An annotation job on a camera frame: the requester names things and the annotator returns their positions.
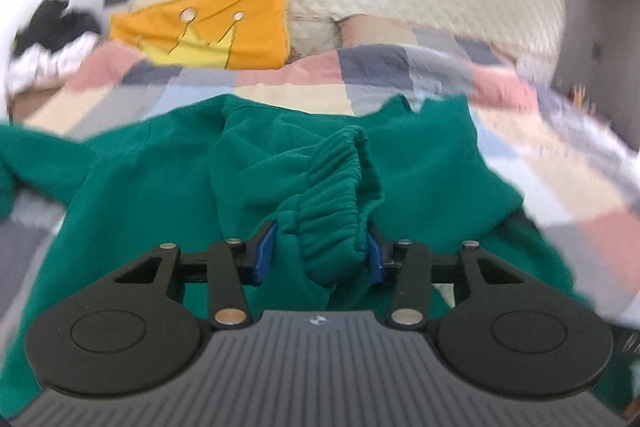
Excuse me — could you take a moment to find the white cloth pile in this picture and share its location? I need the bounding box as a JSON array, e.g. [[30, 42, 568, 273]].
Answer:
[[6, 32, 101, 95]]

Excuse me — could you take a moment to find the patchwork pillow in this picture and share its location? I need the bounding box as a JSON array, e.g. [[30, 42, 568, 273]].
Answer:
[[337, 14, 434, 48]]

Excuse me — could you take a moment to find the patchwork checked bed quilt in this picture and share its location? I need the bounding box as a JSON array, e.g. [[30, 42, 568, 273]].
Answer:
[[0, 13, 640, 348]]

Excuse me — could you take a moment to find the green hooded sweatshirt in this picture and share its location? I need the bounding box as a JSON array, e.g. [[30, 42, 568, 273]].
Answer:
[[0, 94, 640, 419]]

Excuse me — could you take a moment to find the black clothes pile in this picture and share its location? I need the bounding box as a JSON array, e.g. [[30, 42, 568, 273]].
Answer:
[[11, 0, 102, 58]]

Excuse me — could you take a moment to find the grey bedside cabinet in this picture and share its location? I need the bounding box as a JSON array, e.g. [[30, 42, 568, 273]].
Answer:
[[554, 0, 639, 150]]

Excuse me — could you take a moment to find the yellow crown pillow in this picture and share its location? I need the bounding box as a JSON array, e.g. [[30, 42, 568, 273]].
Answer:
[[108, 0, 290, 69]]

